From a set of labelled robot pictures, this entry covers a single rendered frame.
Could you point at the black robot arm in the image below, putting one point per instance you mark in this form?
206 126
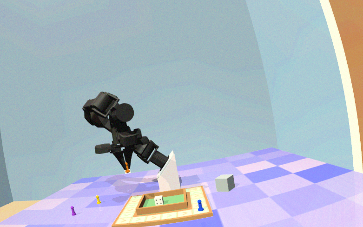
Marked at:
96 113

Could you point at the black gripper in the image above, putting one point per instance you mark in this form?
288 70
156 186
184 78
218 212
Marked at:
116 149

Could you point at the blue pawn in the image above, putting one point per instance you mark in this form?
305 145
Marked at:
200 205

